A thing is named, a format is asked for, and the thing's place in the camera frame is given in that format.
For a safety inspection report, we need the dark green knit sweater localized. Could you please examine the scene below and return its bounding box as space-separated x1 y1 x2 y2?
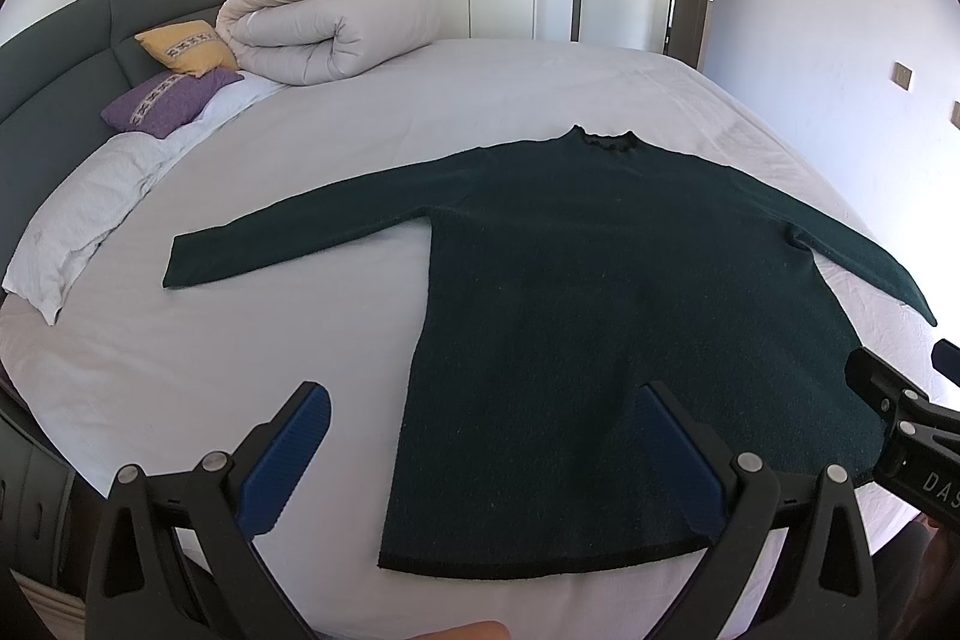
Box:
164 128 929 580

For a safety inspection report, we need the white bed sheet mattress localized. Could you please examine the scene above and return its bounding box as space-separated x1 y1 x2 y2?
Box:
2 41 932 638

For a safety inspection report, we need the dark bedside cabinet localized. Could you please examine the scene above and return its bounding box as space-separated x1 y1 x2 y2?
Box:
2 388 83 596

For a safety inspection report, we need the white pillow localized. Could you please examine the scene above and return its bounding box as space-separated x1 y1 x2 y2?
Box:
2 71 283 325

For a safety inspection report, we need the purple patterned cushion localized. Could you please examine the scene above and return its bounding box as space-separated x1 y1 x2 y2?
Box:
101 67 242 140

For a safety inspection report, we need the yellow patterned cushion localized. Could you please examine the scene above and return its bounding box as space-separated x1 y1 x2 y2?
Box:
135 19 239 78

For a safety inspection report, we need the dark green upholstered headboard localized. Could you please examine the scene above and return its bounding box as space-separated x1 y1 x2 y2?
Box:
0 0 226 263

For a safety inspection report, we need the rolled white duvet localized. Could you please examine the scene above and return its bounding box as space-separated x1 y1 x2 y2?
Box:
215 0 441 86

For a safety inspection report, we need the wall light switch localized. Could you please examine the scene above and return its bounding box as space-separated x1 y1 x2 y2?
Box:
892 62 913 91

